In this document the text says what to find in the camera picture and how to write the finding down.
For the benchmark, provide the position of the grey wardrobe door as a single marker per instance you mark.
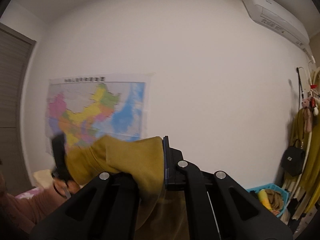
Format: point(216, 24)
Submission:
point(16, 50)

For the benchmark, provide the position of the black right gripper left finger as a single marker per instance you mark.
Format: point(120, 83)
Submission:
point(103, 209)

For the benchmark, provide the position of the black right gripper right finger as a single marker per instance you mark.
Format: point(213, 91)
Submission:
point(217, 206)

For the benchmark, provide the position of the person's left hand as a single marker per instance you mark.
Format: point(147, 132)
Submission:
point(71, 186)

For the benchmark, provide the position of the pink bed sheet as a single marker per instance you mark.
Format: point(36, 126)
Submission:
point(30, 193)

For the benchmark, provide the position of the blue plastic storage basket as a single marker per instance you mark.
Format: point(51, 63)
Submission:
point(273, 197)

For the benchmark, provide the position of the black small handbag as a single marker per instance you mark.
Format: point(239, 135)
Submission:
point(293, 159)

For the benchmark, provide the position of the colourful wall map poster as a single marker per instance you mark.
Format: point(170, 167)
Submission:
point(85, 108)

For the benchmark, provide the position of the pink teddy bear toy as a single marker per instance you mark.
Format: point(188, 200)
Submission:
point(307, 115)

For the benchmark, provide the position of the cream pillow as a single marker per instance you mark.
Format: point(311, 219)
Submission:
point(43, 178)

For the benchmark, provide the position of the olive brown large jacket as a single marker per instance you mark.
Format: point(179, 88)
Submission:
point(161, 214)

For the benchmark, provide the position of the white wall air conditioner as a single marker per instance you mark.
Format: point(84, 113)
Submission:
point(276, 18)

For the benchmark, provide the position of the yellow green hanging garment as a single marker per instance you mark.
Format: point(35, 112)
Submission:
point(309, 182)

